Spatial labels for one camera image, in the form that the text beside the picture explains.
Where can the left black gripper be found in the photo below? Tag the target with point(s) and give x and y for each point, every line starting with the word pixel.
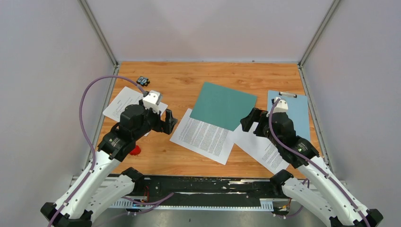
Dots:
pixel 166 126

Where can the aluminium frame rail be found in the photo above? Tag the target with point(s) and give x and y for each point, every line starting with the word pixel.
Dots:
pixel 145 205

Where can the blue clipboard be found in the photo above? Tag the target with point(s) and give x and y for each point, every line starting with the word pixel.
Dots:
pixel 298 110

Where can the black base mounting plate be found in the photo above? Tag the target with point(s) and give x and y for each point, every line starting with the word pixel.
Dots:
pixel 207 191

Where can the printed paper sheet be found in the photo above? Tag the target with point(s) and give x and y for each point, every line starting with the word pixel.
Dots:
pixel 203 138
pixel 259 148
pixel 123 105

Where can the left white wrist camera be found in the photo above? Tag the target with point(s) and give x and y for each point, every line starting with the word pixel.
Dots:
pixel 152 100

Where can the teal green folder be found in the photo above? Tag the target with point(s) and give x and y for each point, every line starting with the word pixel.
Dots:
pixel 222 106

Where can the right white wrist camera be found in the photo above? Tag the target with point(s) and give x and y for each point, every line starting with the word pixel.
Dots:
pixel 281 105

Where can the red small object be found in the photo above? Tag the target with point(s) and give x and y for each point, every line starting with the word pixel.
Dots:
pixel 135 151

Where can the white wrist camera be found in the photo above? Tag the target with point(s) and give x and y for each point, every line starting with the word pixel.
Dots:
pixel 281 105
pixel 152 100

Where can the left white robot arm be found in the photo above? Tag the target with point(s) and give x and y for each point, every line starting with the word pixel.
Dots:
pixel 81 204

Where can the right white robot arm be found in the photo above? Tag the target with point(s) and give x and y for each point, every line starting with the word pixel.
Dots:
pixel 334 205

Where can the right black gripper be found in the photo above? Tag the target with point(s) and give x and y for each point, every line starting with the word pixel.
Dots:
pixel 258 116

